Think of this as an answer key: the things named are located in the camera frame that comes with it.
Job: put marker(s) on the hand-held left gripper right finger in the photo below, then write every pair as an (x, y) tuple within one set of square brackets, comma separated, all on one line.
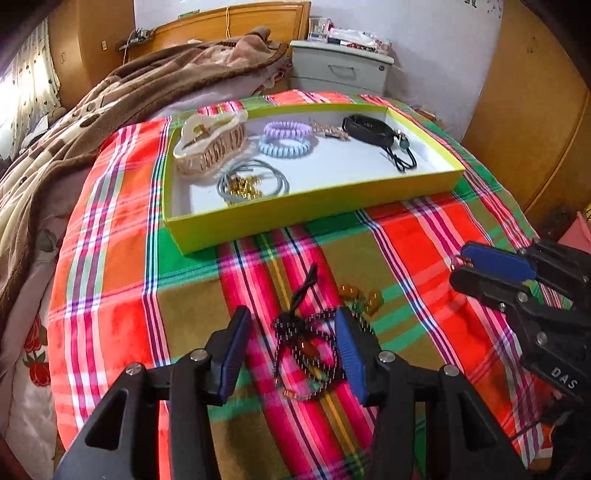
[(351, 353)]

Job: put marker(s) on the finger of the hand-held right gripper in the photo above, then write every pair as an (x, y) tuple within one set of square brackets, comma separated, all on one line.
[(498, 261), (482, 285)]

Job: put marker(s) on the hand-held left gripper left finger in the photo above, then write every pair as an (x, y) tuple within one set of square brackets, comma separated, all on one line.
[(235, 344)]

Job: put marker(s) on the beige woven hair claw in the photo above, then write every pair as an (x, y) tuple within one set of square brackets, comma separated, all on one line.
[(217, 152)]

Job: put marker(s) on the yellow-green cardboard box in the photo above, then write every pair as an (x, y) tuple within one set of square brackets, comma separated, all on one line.
[(323, 161)]

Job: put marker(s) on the pink bag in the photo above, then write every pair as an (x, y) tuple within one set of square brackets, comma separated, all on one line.
[(577, 235)]

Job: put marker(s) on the red green plaid cloth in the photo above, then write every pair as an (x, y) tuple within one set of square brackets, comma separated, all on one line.
[(138, 277)]

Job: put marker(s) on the wooden wardrobe door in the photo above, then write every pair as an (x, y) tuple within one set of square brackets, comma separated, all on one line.
[(531, 115)]

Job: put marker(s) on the floral quilt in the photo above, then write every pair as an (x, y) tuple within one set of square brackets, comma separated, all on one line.
[(32, 369)]

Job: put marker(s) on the gold rhinestone hair clip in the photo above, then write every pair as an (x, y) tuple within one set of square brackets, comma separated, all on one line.
[(330, 131)]

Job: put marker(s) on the white hair claw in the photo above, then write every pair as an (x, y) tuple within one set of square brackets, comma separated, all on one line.
[(196, 121)]

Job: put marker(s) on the lilac bed sheet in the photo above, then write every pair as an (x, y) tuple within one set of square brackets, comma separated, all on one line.
[(184, 104)]

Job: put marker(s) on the pink printed packet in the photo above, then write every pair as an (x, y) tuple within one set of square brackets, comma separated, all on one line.
[(381, 45)]

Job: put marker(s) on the grey nightstand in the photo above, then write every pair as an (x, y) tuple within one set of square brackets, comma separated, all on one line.
[(341, 69)]

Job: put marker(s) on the brown patterned blanket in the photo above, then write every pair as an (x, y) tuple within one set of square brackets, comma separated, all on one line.
[(92, 124)]

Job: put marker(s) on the white plastic bag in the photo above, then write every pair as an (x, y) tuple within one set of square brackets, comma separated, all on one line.
[(348, 36)]

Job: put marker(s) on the clear glass cup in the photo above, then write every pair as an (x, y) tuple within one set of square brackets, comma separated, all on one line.
[(319, 30)]

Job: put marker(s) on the power strip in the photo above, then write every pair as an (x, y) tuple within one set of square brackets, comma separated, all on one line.
[(136, 39)]

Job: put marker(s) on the wooden headboard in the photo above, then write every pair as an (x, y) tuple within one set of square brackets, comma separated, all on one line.
[(258, 23)]

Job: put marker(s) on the dotted curtain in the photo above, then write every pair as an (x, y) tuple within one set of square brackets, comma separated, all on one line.
[(32, 83)]

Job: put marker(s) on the tall wooden wardrobe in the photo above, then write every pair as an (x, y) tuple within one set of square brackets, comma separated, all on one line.
[(92, 37)]

